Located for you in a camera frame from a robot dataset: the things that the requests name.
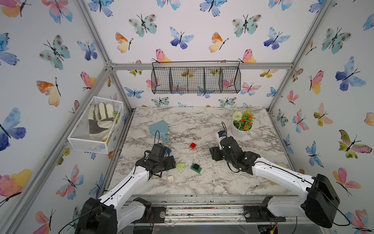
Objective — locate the light blue dustpan scoop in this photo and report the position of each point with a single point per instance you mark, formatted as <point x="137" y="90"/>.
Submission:
<point x="160" y="129"/>

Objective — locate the lime green lego brick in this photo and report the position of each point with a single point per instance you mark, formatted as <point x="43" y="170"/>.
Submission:
<point x="180" y="166"/>

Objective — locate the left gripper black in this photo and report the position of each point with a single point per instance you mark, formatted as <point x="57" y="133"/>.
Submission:
<point x="171" y="162"/>

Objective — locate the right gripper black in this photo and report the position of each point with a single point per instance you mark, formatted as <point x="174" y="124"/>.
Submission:
<point x="215" y="153"/>

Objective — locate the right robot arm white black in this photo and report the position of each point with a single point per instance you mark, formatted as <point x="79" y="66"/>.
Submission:
<point x="316" y="199"/>

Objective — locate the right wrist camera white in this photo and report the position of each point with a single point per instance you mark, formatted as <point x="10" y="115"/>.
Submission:
<point x="221" y="135"/>

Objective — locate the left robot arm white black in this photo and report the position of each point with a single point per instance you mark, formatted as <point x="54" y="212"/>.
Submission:
<point x="109" y="214"/>

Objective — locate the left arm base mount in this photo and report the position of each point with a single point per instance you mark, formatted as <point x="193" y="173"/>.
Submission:
<point x="150" y="213"/>

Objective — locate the green long lego brick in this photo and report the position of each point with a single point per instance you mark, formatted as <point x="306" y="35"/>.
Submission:
<point x="199" y="171"/>

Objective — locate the white pot with flowers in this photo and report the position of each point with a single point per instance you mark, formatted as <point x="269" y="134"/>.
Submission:
<point x="242" y="122"/>

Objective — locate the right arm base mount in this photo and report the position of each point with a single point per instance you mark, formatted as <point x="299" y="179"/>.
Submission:
<point x="260" y="212"/>

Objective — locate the black small lego brick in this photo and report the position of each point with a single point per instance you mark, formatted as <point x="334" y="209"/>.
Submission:
<point x="196" y="167"/>

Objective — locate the black wire wall basket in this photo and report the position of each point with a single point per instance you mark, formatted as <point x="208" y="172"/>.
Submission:
<point x="196" y="77"/>

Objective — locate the red square lego brick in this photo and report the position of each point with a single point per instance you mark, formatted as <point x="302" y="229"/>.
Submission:
<point x="193" y="145"/>

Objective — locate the white wire wall basket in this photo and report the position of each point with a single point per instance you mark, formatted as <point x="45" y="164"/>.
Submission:
<point x="79" y="137"/>

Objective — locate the work glove white grey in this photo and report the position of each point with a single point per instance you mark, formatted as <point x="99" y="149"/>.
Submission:
<point x="101" y="119"/>

